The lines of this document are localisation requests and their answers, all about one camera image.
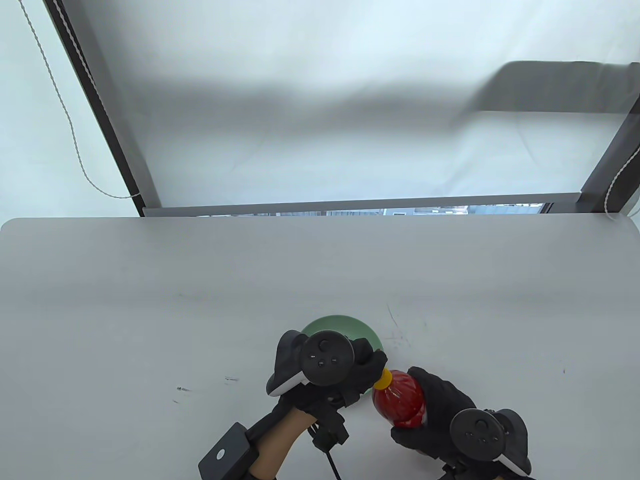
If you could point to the person's left hand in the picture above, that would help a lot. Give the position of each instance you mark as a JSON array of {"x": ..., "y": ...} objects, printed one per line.
[{"x": 367, "y": 367}]

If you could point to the person's right hand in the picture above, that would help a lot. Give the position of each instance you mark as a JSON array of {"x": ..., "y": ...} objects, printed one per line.
[{"x": 440, "y": 405}]

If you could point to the black white hand controller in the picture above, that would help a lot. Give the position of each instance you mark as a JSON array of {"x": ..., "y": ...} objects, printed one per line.
[
  {"x": 477, "y": 432},
  {"x": 327, "y": 357}
]

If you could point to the red ketchup bottle yellow cap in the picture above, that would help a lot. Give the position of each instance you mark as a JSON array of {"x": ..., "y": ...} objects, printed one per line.
[{"x": 397, "y": 400}]

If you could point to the green plate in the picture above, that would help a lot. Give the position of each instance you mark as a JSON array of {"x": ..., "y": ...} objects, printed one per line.
[{"x": 345, "y": 327}]

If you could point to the person's left forearm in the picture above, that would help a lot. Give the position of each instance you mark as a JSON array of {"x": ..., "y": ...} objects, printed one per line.
[{"x": 280, "y": 440}]

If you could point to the small black left glove connector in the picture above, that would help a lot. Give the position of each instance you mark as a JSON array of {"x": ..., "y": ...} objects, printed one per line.
[{"x": 332, "y": 430}]

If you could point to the white roller blind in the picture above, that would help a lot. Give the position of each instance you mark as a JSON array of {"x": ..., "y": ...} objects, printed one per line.
[{"x": 325, "y": 150}]

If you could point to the grey blind bottom rail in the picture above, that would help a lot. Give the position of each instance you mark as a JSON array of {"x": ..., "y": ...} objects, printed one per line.
[{"x": 350, "y": 205}]

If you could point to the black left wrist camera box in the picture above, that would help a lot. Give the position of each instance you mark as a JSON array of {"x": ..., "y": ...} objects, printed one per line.
[{"x": 227, "y": 455}]

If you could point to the dark window frame post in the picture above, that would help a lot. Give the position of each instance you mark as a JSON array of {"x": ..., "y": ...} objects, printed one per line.
[
  {"x": 607, "y": 170},
  {"x": 140, "y": 180}
]

